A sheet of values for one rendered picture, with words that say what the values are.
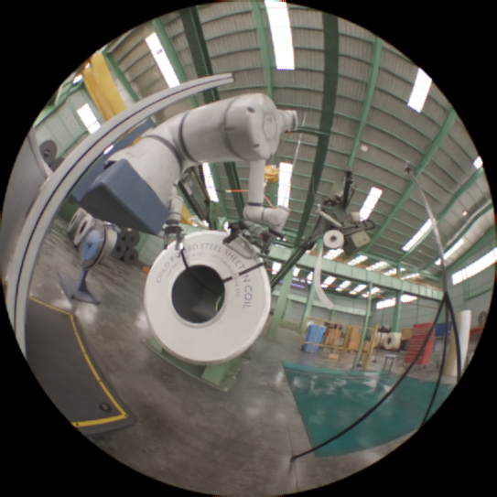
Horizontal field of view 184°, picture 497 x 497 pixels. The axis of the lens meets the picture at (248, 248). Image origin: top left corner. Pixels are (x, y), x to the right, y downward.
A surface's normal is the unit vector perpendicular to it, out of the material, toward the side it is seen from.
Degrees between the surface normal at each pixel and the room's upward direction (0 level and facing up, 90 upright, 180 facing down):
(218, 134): 163
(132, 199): 90
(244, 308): 90
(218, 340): 90
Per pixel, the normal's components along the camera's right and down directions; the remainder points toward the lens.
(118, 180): 0.92, 0.19
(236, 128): -0.34, 0.70
